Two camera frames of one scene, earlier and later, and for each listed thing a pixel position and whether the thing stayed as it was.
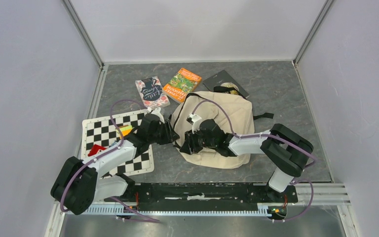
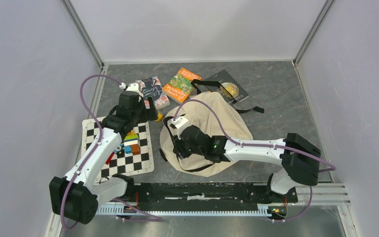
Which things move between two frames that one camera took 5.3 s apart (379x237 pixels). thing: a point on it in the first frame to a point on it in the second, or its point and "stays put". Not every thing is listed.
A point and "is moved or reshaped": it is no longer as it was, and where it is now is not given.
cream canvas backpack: (232, 112) is moved or reshaped
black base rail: (205, 196) stays put
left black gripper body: (163, 134) to (142, 115)
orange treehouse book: (182, 82) stays put
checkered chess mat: (101, 131) stays put
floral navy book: (151, 93) stays put
